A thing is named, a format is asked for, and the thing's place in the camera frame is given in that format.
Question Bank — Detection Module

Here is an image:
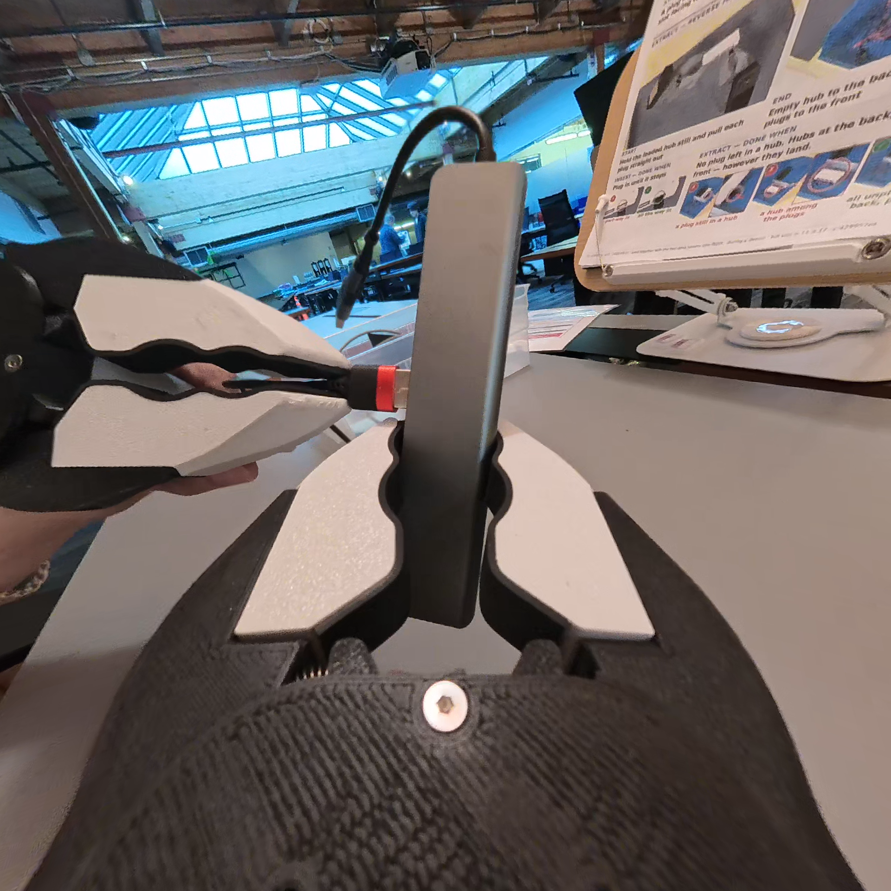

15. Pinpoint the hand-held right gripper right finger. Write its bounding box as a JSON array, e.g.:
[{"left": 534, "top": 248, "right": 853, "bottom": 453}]
[{"left": 480, "top": 421, "right": 657, "bottom": 645}]

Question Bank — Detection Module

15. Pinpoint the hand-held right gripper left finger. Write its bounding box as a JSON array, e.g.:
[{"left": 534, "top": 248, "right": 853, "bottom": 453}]
[{"left": 233, "top": 425, "right": 408, "bottom": 645}]

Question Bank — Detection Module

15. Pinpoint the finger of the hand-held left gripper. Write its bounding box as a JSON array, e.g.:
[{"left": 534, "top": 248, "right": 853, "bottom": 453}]
[
  {"left": 70, "top": 273, "right": 354, "bottom": 391},
  {"left": 50, "top": 379, "right": 352, "bottom": 478}
]

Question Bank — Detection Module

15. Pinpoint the black red-banded usb cable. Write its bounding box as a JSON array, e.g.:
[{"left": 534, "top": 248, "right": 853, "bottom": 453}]
[{"left": 226, "top": 363, "right": 413, "bottom": 413}]

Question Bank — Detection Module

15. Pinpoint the clear plastic bin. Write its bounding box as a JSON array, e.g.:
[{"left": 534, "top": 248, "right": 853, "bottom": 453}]
[{"left": 323, "top": 282, "right": 537, "bottom": 380}]

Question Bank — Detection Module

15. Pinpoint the grey usb hub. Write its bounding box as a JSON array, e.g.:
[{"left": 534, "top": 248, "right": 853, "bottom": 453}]
[{"left": 401, "top": 161, "right": 528, "bottom": 629}]

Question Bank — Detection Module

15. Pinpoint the person's left hand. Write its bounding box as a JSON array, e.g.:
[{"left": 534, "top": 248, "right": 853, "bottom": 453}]
[{"left": 0, "top": 463, "right": 260, "bottom": 594}]

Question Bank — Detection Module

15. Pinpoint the skylight window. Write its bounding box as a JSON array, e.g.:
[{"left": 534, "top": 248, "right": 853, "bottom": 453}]
[{"left": 90, "top": 77, "right": 446, "bottom": 178}]

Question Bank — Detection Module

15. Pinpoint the white sheet red label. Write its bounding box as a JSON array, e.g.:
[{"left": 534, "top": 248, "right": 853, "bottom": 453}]
[{"left": 525, "top": 304, "right": 620, "bottom": 352}]

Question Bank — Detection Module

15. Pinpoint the instruction sheet on wooden stand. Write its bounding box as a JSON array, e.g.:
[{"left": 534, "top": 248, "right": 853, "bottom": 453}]
[{"left": 574, "top": 49, "right": 891, "bottom": 382}]

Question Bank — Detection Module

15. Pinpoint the white ceiling projector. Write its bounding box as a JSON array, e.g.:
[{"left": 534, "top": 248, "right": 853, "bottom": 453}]
[{"left": 379, "top": 42, "right": 436, "bottom": 98}]

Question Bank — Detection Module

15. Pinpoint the group of black office chairs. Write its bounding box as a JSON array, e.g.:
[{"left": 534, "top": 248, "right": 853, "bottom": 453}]
[{"left": 537, "top": 191, "right": 582, "bottom": 245}]

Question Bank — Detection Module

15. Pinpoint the printed instruction sheet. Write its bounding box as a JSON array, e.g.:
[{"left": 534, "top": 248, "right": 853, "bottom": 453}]
[{"left": 597, "top": 0, "right": 891, "bottom": 265}]

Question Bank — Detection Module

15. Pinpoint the black monitor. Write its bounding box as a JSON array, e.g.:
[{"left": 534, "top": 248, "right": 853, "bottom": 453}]
[{"left": 574, "top": 59, "right": 627, "bottom": 150}]

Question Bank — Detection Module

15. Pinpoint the gold chain bracelet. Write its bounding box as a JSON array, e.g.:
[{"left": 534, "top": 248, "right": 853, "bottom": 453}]
[{"left": 0, "top": 560, "right": 51, "bottom": 604}]

